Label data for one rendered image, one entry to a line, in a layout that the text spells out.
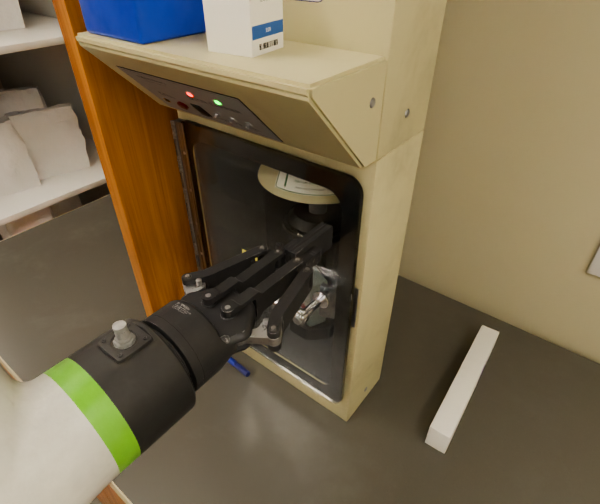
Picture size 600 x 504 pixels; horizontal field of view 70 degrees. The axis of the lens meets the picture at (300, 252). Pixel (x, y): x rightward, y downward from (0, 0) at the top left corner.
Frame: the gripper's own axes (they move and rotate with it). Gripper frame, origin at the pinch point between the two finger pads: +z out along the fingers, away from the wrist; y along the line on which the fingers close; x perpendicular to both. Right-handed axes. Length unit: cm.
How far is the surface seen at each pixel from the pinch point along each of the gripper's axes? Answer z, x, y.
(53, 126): 26, 22, 125
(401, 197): 12.5, -2.6, -4.7
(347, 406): 4.9, 32.6, -4.5
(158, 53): -6.3, -19.9, 13.0
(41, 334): -17, 37, 55
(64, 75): 47, 15, 152
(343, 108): -2.1, -17.3, -4.7
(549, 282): 48, 26, -23
